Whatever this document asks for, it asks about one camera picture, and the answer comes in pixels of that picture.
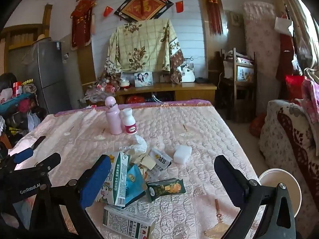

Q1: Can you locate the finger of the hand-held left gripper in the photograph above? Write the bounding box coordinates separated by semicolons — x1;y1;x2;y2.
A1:
33;153;61;180
7;136;46;166

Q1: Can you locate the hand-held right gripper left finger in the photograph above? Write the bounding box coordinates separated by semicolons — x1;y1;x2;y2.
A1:
30;155;112;239

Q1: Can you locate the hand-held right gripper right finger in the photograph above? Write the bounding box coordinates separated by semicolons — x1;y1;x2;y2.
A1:
214;155;297;239

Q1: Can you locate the green white milk carton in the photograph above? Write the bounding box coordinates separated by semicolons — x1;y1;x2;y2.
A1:
95;151;132;208

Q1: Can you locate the blue snack packet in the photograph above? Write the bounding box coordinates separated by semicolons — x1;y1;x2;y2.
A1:
124;164;147;208

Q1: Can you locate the white plastic bucket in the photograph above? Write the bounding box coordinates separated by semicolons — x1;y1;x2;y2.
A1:
258;168;301;218

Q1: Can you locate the green white cardboard box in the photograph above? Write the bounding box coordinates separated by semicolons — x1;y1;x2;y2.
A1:
103;205;155;239

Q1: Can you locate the white sponge block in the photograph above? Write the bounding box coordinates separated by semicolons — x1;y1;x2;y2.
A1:
173;145;192;165

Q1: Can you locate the cream wrapper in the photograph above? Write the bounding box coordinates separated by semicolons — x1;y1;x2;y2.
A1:
130;153;156;180

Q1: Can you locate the white tissue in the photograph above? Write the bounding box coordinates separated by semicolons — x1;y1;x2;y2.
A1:
124;134;148;155

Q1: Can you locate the dark green snack wrapper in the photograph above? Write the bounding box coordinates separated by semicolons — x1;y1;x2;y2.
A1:
146;178;186;203

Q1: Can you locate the white snack packet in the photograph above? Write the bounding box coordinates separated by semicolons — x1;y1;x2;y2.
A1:
147;148;173;180

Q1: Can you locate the pink quilted table cover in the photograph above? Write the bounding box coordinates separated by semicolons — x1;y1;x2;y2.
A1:
7;100;267;239

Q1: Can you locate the cluttered storage rack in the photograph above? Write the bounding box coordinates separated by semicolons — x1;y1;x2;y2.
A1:
0;73;48;140

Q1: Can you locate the red plastic bag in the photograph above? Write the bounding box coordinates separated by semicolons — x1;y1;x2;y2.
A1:
249;113;267;137

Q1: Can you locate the floral covered sofa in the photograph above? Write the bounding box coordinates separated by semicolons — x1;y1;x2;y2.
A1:
259;100;319;180

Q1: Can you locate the white bottle pink label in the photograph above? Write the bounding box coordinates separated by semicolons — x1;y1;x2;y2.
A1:
121;108;138;134

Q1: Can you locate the grey refrigerator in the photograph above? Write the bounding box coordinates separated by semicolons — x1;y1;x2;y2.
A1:
27;40;66;116

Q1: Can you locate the red bundle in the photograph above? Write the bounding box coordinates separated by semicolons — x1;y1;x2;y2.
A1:
125;95;146;104

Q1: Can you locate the plastic wrapped flower bouquet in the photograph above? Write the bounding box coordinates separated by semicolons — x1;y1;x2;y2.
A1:
85;70;120;102

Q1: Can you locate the wooden cabinet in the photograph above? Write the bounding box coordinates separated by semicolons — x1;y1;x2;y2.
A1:
85;82;217;107

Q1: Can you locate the wooden chair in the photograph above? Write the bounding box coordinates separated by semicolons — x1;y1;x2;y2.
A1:
216;47;257;123

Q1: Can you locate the framed couple photo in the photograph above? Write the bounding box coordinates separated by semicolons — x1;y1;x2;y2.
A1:
134;72;153;87

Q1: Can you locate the wedding photo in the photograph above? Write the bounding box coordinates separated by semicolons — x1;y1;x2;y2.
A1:
177;63;195;82

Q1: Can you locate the pink patterned clothing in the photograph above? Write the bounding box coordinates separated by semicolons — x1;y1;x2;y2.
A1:
300;78;319;125

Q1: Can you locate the straw hat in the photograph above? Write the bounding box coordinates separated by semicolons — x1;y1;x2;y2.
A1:
35;33;51;43

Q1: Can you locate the floral covered air conditioner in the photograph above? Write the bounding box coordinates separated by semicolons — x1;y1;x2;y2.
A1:
243;1;277;127

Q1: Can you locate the red banner decoration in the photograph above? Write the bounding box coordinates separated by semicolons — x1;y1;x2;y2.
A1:
70;0;96;50

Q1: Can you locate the red hanging garment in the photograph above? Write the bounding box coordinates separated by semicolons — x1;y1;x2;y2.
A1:
275;33;296;80

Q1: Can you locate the floral checked cloth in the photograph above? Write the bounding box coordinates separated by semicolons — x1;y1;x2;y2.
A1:
106;19;185;84

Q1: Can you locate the white paper bag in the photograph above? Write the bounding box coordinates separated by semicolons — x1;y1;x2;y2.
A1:
274;16;293;34

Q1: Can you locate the red knot decoration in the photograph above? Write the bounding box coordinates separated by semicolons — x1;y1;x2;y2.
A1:
192;0;227;35

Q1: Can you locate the beige curtain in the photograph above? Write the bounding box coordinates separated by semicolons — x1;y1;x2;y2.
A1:
287;0;319;70

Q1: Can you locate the landscape picture frame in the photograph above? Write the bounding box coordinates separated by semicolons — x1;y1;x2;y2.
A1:
235;65;255;80

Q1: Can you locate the small framed wall picture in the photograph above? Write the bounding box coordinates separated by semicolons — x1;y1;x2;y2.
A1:
229;12;241;26

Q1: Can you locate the diamond red gold wall hanging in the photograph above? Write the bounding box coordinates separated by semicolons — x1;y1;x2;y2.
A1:
114;0;174;23

